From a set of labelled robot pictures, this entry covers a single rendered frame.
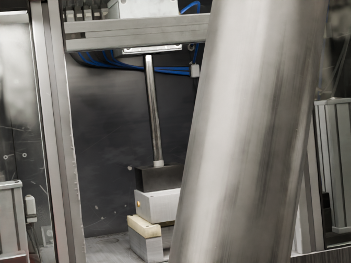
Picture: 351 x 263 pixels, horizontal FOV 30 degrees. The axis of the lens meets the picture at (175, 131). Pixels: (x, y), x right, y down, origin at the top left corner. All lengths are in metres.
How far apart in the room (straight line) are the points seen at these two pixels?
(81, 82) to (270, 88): 0.98
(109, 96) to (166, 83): 0.14
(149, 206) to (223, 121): 0.68
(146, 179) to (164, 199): 0.07
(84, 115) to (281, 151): 0.98
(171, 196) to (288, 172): 0.68
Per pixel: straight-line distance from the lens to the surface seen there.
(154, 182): 1.25
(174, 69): 1.50
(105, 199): 1.49
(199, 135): 0.54
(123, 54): 1.22
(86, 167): 1.47
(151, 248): 1.19
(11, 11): 1.01
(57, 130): 1.03
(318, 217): 1.18
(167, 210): 1.20
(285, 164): 0.53
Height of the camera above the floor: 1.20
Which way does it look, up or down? 3 degrees down
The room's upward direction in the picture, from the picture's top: 6 degrees counter-clockwise
